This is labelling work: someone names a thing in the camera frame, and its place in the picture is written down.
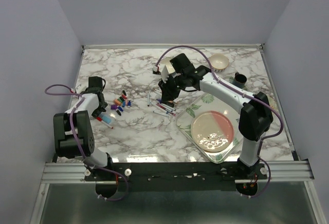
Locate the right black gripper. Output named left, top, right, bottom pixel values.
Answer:
left=157, top=74, right=186, bottom=103

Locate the red thin marker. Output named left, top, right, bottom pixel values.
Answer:
left=96, top=117, right=114, bottom=129

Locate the maroon gel pen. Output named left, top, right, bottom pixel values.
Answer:
left=157, top=103, right=176, bottom=111

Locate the white pen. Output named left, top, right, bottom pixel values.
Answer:
left=147, top=93, right=151, bottom=107

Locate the blue capped white marker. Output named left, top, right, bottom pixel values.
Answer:
left=153, top=111, right=169, bottom=117

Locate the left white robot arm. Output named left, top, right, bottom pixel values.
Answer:
left=45, top=77, right=114, bottom=180

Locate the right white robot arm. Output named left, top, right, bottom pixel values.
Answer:
left=152, top=53, right=273, bottom=179

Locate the dark rimmed ceramic bowl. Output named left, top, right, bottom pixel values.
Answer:
left=160, top=57, right=175, bottom=73

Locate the floral rectangular tray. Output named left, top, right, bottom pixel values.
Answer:
left=175, top=94, right=243, bottom=164

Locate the striped cream bowl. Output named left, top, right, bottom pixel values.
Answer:
left=209, top=53, right=229, bottom=72

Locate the pink and cream plate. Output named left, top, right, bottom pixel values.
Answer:
left=191, top=111, right=234, bottom=153

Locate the small black cup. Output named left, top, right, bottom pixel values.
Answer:
left=232, top=72, right=247, bottom=89

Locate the black mounting base bar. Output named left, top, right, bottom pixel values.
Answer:
left=84, top=161, right=267, bottom=192

